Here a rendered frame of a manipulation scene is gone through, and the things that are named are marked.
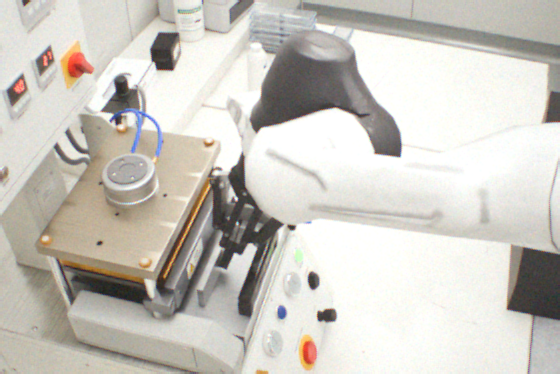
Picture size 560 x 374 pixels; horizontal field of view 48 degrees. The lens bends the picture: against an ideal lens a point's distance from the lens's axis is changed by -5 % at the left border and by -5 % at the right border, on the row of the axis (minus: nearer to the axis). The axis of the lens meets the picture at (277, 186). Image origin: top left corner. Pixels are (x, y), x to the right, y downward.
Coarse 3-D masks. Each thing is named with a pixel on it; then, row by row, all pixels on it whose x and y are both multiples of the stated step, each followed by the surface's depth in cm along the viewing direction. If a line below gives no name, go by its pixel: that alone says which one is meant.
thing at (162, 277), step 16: (208, 192) 102; (192, 208) 98; (192, 224) 97; (176, 240) 94; (176, 256) 92; (80, 272) 94; (96, 272) 93; (112, 272) 92; (160, 272) 89; (144, 288) 92; (160, 288) 91
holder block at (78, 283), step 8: (72, 280) 97; (80, 280) 97; (88, 280) 97; (80, 288) 97; (88, 288) 97; (96, 288) 96; (104, 288) 96; (112, 288) 95; (120, 288) 95; (128, 288) 95; (112, 296) 96; (120, 296) 96; (128, 296) 95; (136, 296) 94
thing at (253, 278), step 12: (276, 240) 103; (264, 252) 98; (252, 264) 97; (264, 264) 97; (252, 276) 95; (252, 288) 93; (240, 300) 92; (252, 300) 93; (240, 312) 94; (252, 312) 94
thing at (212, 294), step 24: (216, 240) 106; (216, 264) 98; (240, 264) 102; (72, 288) 99; (192, 288) 99; (216, 288) 99; (240, 288) 98; (264, 288) 100; (192, 312) 95; (216, 312) 95; (240, 336) 92
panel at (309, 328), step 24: (288, 240) 112; (288, 264) 110; (312, 264) 118; (312, 288) 115; (264, 312) 101; (288, 312) 107; (312, 312) 115; (288, 336) 106; (312, 336) 113; (264, 360) 98; (288, 360) 105
